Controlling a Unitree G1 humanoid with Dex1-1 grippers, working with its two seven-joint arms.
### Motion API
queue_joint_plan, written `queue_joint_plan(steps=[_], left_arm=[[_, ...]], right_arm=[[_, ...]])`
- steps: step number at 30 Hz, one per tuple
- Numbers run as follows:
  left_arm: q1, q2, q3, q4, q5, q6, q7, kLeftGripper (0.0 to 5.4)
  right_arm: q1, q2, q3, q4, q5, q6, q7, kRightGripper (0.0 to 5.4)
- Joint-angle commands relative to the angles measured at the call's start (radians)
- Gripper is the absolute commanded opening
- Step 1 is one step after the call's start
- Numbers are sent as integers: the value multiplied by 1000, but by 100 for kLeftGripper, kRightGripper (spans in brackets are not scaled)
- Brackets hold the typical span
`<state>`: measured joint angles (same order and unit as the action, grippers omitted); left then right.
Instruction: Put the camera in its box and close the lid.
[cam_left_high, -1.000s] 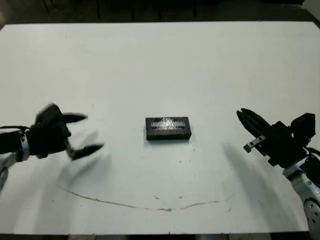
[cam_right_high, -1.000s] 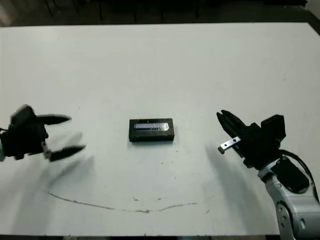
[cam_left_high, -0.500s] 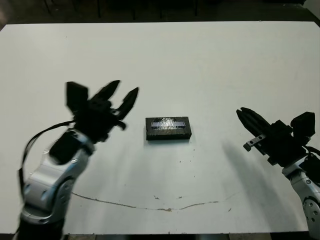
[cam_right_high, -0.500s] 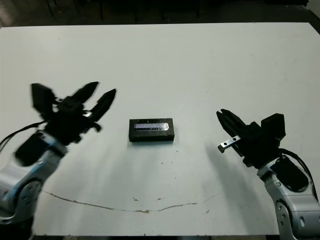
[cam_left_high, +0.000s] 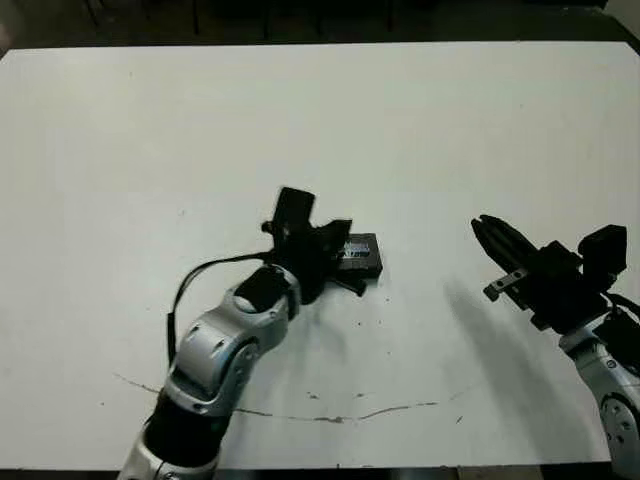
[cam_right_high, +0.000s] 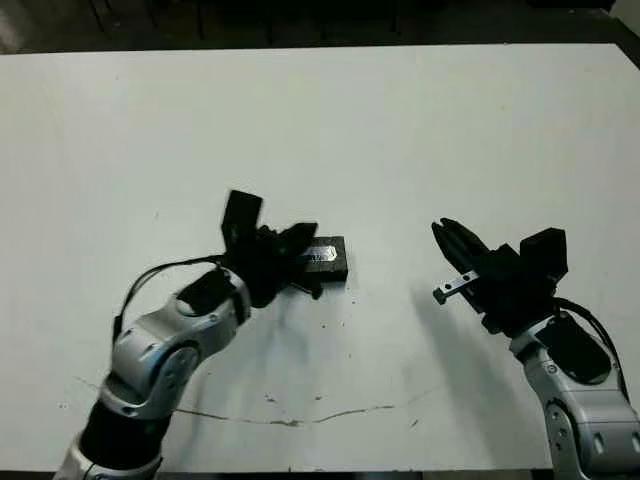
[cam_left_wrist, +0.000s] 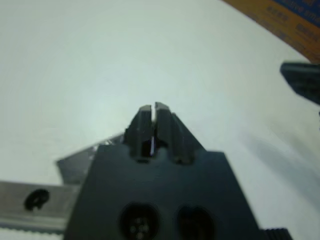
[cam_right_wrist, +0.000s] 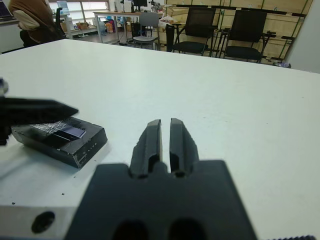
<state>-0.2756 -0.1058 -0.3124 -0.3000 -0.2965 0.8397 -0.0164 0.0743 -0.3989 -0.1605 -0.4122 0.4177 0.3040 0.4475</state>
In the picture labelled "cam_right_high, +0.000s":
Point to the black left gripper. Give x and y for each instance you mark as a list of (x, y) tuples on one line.
[(265, 270)]

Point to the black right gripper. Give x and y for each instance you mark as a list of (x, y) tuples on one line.
[(510, 295)]

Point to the black box lid silver print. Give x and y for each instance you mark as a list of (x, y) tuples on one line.
[(332, 265)]

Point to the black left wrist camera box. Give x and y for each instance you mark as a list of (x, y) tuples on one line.
[(242, 215)]

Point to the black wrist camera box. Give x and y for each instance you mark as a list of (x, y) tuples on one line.
[(545, 250), (242, 215)]

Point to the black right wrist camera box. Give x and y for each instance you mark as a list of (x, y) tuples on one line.
[(545, 250)]

